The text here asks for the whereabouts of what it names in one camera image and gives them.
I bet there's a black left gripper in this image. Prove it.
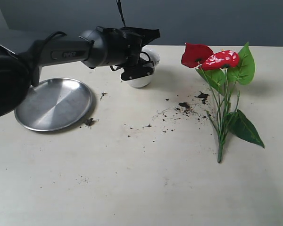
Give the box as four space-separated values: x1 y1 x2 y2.
117 27 161 66

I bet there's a steel spoon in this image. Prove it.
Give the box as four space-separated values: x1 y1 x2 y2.
116 0 126 27

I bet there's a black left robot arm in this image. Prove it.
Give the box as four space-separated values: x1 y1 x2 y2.
0 26 160 117

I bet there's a white scalloped flower pot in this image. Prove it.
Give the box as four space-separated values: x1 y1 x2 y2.
126 46 160 89

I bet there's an artificial red anthurium plant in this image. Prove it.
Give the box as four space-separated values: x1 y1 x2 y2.
181 43 265 163

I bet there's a dirt clump with roots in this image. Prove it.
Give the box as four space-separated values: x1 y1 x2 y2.
152 102 200 121

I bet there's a dirt clump near plate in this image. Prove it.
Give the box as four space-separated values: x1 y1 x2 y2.
79 118 99 129

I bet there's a round steel plate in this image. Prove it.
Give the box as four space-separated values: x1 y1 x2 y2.
14 78 93 132

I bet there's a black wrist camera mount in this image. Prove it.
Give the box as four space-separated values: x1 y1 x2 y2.
120 58 155 81

